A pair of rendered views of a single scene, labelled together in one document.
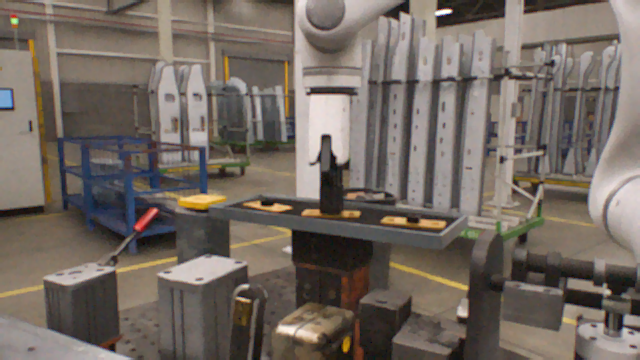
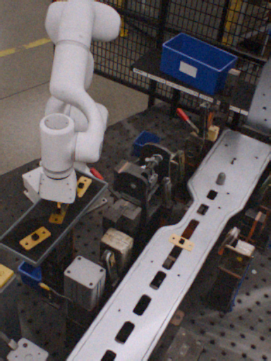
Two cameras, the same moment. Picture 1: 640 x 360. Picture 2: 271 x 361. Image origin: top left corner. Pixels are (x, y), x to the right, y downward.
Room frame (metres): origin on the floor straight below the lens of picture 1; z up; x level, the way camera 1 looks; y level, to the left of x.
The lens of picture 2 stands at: (0.58, 0.95, 2.27)
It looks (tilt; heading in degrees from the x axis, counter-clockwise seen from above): 45 degrees down; 265
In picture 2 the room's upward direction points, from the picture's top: 8 degrees clockwise
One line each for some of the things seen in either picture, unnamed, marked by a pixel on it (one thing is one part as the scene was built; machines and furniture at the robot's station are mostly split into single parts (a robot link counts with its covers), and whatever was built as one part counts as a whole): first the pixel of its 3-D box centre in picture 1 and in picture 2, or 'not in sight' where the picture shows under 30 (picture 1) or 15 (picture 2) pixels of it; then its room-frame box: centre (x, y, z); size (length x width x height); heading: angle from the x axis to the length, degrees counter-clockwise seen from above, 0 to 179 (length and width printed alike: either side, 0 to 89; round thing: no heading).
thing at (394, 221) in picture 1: (413, 219); (81, 185); (0.65, -0.12, 1.17); 0.08 x 0.04 x 0.01; 69
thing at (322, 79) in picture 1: (332, 81); (57, 164); (0.71, -0.01, 1.35); 0.09 x 0.08 x 0.03; 170
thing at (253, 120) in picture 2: not in sight; (268, 96); (-0.06, -0.68, 1.17); 0.12 x 0.01 x 0.34; 151
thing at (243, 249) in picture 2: not in sight; (228, 276); (0.13, -0.02, 0.87); 0.12 x 0.09 x 0.35; 151
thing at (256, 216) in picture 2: not in sight; (245, 240); (0.03, -0.20, 0.84); 0.11 x 0.08 x 0.29; 151
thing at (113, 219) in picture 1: (144, 190); not in sight; (5.01, 1.86, 0.47); 1.20 x 0.80 x 0.95; 42
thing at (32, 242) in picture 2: (267, 203); (35, 237); (0.76, 0.09, 1.17); 0.08 x 0.04 x 0.01; 46
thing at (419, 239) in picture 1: (332, 215); (56, 212); (0.71, -0.01, 1.16); 0.37 x 0.14 x 0.02; 61
